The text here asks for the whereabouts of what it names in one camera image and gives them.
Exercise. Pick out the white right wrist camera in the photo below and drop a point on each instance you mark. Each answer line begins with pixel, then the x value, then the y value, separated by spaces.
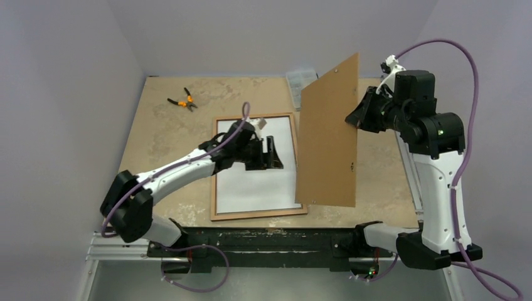
pixel 390 67

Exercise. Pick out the orange black pliers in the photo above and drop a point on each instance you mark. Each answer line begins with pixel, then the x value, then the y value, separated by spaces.
pixel 188 103

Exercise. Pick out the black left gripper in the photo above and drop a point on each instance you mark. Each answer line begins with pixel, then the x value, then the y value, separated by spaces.
pixel 272 162

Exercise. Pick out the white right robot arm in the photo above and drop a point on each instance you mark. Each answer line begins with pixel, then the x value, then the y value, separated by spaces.
pixel 437 146

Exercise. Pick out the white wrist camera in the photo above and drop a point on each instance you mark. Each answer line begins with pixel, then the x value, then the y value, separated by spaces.
pixel 258 124
pixel 390 67

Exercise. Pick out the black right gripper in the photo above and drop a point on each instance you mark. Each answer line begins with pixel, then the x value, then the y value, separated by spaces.
pixel 369 111

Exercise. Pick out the clear plastic screw box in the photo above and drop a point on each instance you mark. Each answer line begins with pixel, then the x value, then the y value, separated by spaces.
pixel 297 81

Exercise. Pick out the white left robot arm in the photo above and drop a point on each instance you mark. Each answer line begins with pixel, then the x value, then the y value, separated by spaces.
pixel 128 205

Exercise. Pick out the aluminium right side rail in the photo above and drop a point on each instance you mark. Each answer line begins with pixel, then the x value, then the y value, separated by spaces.
pixel 412 178

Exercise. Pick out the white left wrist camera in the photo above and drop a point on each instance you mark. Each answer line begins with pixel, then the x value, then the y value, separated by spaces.
pixel 258 124

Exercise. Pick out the brown cardboard backing board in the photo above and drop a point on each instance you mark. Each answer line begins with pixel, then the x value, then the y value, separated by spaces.
pixel 327 145

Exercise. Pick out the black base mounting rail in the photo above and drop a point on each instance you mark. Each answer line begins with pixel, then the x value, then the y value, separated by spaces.
pixel 337 249

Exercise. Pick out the colour photo print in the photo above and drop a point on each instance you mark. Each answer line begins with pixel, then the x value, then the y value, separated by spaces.
pixel 269 191

